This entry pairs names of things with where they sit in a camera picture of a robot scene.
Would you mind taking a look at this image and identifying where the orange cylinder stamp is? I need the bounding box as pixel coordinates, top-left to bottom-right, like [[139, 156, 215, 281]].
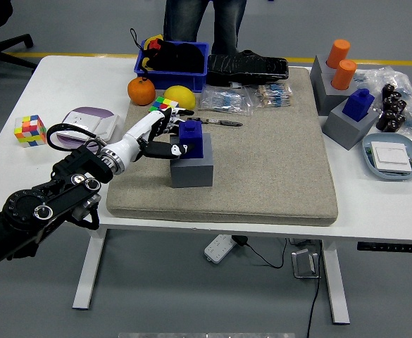
[[326, 39, 351, 70], [330, 59, 358, 91]]

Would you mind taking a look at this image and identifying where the blue plastic bin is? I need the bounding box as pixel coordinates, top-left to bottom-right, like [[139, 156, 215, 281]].
[[134, 40, 210, 93]]

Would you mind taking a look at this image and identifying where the yellow red toy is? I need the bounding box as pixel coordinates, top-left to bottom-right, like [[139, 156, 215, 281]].
[[140, 33, 164, 71]]

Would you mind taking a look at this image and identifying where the clear bag of blue resistors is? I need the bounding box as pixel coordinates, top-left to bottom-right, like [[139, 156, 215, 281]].
[[197, 85, 255, 116]]

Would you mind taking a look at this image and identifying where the orange fruit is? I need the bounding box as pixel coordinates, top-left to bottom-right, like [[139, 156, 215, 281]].
[[127, 77, 156, 106]]

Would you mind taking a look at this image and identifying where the white switch panel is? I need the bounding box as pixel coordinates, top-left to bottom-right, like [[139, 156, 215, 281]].
[[370, 141, 412, 174], [84, 115, 120, 142]]

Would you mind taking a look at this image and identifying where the black plug with cable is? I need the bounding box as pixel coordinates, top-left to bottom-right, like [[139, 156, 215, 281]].
[[230, 234, 288, 269]]

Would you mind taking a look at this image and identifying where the blue square seal stamp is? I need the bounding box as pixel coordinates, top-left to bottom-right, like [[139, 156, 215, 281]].
[[178, 120, 206, 160], [342, 88, 375, 123]]

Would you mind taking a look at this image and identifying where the grey-brown fabric mat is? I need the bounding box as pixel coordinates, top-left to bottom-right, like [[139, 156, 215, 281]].
[[106, 66, 339, 227]]

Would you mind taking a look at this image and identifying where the black floor cable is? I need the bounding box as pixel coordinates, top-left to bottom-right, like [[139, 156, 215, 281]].
[[306, 246, 323, 335]]

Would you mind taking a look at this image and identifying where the white power strip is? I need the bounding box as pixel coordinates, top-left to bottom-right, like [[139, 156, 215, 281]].
[[204, 234, 237, 264]]

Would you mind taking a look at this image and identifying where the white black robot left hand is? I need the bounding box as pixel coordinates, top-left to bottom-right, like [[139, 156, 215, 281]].
[[103, 107, 196, 163]]

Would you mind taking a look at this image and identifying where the grey single-slot seal holder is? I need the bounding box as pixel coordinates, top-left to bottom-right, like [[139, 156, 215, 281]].
[[322, 96, 381, 151], [169, 132, 214, 189]]

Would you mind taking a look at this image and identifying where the silver metal bracket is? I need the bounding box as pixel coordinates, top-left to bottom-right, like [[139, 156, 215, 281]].
[[289, 248, 322, 280]]

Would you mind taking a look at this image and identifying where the black silver pen tool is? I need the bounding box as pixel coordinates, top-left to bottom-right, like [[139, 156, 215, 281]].
[[187, 116, 244, 127]]

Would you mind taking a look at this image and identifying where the light blue tray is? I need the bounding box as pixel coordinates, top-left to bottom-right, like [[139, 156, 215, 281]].
[[361, 132, 412, 181]]

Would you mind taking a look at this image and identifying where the grey double-slot holder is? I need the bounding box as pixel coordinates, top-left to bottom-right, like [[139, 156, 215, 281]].
[[309, 54, 354, 116]]

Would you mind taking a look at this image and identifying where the black plastic-wrapped keyboard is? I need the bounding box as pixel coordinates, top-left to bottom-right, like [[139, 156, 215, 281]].
[[206, 53, 290, 87]]

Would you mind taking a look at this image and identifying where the black cloth pouch with cord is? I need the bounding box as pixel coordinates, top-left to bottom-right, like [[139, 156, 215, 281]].
[[129, 27, 206, 75]]

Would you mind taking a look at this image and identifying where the person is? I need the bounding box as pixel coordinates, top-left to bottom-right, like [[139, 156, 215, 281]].
[[163, 0, 248, 56]]

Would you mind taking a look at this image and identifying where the clear bag of brown resistors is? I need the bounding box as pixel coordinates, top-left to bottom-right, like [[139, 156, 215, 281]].
[[254, 83, 294, 109]]

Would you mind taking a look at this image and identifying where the black table control panel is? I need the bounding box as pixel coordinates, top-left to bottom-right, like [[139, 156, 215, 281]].
[[356, 241, 412, 254]]

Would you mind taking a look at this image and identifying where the white table leg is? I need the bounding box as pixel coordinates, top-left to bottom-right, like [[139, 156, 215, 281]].
[[320, 240, 351, 325], [72, 227, 108, 311]]

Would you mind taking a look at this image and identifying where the white wall socket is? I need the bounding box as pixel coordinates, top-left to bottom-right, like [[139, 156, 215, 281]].
[[56, 111, 101, 142]]

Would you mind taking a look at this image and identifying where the yellow lemon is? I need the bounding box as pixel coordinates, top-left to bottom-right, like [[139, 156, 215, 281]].
[[163, 85, 196, 113]]

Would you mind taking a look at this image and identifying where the colourful puzzle cube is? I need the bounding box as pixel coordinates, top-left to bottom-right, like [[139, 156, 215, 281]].
[[148, 96, 180, 113], [14, 115, 47, 148]]

